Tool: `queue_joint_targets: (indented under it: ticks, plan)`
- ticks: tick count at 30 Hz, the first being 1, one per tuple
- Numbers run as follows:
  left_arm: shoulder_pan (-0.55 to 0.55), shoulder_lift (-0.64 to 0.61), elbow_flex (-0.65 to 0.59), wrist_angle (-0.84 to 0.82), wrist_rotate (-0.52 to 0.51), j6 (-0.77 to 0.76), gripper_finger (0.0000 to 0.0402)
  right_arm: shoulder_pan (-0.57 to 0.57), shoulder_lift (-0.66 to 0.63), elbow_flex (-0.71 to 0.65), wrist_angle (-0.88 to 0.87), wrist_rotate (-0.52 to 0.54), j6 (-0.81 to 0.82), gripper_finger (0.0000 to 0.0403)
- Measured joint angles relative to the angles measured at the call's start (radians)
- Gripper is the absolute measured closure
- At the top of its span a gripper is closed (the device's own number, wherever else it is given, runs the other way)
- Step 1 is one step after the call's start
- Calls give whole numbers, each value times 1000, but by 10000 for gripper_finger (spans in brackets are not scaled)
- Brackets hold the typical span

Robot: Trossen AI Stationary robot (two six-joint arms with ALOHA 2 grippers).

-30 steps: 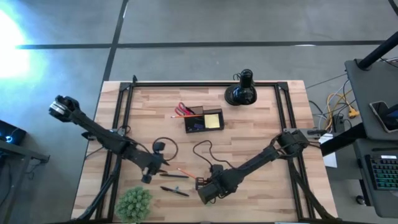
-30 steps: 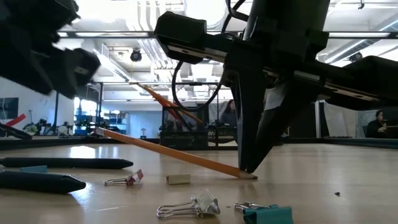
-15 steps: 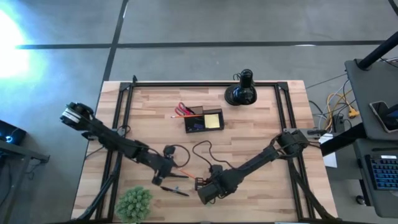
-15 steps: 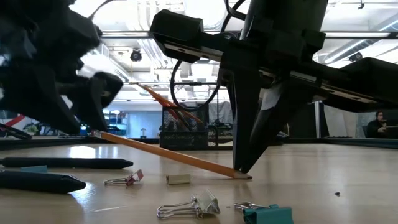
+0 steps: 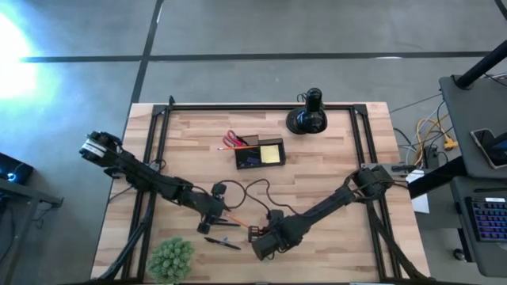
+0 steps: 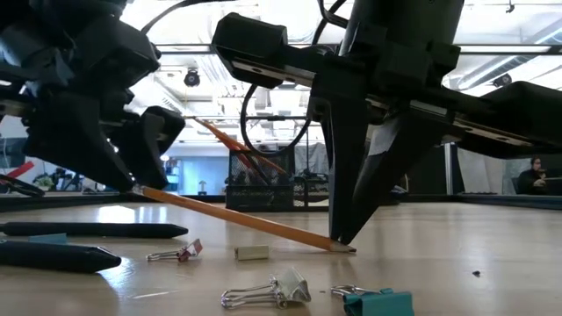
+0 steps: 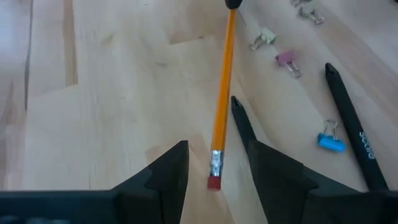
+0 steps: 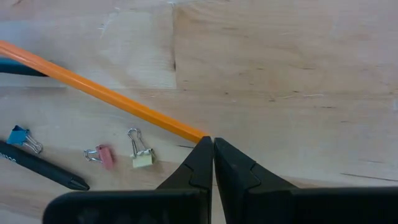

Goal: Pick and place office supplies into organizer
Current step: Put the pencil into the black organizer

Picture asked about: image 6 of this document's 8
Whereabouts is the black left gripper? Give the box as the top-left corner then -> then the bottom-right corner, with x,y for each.
0,0 -> 186,193

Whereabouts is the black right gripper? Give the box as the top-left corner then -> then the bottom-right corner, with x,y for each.
212,11 -> 562,160

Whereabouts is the thin black pen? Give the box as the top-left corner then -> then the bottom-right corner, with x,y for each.
243,151 -> 276,185

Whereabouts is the black mesh desk organizer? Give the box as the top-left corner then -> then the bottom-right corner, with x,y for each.
226,148 -> 331,212

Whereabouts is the long black marker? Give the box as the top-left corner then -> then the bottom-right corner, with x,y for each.
0,221 -> 190,241

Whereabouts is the orange wooden pencil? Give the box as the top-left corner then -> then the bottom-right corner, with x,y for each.
131,183 -> 357,255
192,116 -> 289,176

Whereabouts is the teal binder clip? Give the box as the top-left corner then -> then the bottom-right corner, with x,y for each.
331,285 -> 414,316

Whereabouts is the white rectangular eraser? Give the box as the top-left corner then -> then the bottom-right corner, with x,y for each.
234,244 -> 270,262

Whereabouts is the silver binder clip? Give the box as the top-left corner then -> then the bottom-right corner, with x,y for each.
220,268 -> 312,311

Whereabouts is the thick black marker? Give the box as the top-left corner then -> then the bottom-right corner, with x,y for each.
0,240 -> 123,275

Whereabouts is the pink binder clip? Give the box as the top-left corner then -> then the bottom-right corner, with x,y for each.
147,239 -> 205,263

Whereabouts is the black partition panel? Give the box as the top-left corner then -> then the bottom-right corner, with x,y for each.
406,147 -> 447,196

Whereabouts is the person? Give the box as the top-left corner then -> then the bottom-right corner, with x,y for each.
516,155 -> 550,196

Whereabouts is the red angled bar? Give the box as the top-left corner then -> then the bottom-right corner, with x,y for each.
6,161 -> 35,179

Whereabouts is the black curved stand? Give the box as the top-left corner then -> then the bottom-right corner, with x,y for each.
0,174 -> 45,198

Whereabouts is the black table border rail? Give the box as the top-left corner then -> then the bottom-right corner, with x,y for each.
0,190 -> 562,212

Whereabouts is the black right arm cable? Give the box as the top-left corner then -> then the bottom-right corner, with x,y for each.
240,0 -> 352,158

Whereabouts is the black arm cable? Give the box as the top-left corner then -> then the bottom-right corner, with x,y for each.
240,0 -> 352,158
140,0 -> 229,36

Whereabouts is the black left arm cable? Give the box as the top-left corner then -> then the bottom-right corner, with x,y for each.
140,0 -> 229,36

